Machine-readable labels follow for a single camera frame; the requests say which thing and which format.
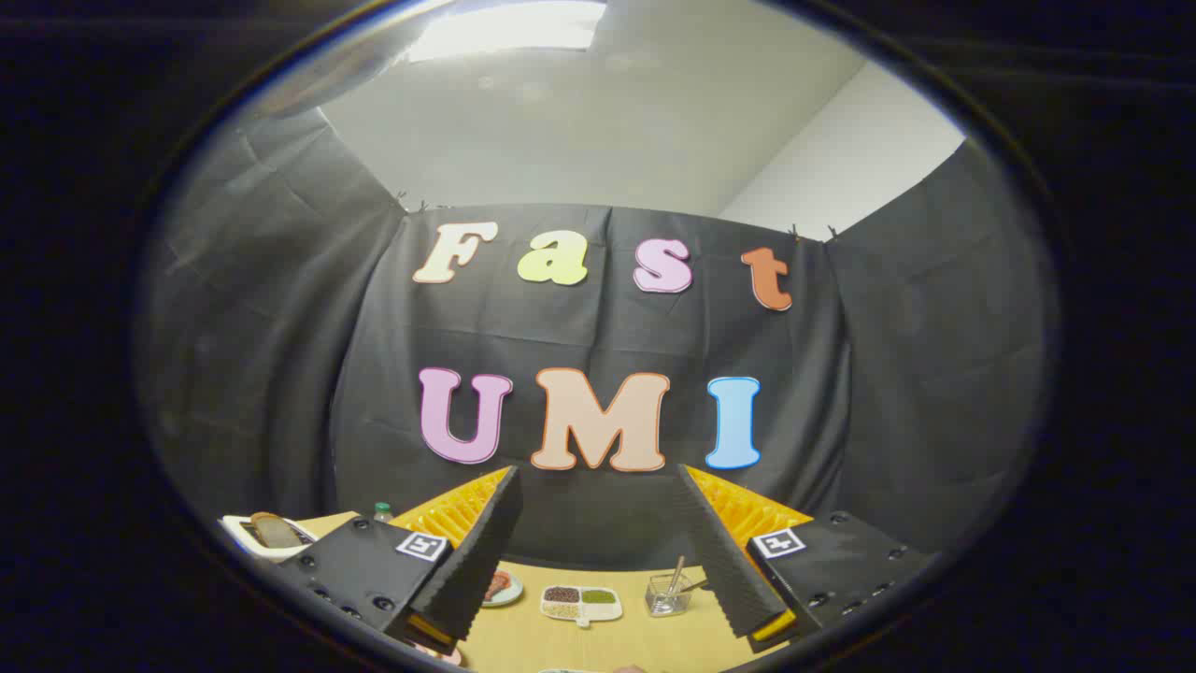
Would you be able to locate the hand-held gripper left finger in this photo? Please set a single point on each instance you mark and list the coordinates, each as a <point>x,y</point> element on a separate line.
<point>481,561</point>

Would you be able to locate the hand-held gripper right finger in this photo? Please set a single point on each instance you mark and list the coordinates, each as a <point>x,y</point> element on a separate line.
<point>719,561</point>

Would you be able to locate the toasted bread slice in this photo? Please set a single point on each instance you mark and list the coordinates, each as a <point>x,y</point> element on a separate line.
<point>276,530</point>

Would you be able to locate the brown meat patty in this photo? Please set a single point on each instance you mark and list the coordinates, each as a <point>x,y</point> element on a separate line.
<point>492,589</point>

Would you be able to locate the pale green oval plate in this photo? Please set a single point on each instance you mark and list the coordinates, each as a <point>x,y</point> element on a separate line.
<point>509,594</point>

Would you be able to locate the white divided dish of beans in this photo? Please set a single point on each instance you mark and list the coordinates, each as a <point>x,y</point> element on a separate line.
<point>581,604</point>

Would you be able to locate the clear water bottle green cap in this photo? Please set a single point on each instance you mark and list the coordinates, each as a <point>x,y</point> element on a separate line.
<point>382,512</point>

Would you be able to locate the black backdrop cloth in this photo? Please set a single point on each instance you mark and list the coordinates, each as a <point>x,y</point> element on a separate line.
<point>374,374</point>

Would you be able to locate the white toaster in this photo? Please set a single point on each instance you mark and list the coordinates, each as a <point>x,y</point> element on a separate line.
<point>245,540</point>

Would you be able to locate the ceiling light panel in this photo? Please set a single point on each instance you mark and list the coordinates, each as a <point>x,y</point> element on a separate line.
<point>505,28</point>

